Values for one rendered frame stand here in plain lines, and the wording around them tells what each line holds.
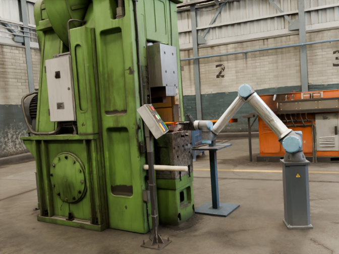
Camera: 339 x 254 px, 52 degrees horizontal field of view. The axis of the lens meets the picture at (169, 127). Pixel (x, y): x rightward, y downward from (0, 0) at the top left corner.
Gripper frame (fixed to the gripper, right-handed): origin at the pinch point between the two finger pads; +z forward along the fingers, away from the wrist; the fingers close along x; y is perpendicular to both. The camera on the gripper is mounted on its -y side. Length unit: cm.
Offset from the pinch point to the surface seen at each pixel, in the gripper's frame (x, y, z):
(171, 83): -0.9, -38.5, 4.7
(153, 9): -3, -113, 23
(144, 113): -74, -13, -13
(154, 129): -71, 0, -20
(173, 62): 6, -60, 6
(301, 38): 752, -182, 23
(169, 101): 22.5, -20.9, 21.8
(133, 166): -44, 37, 23
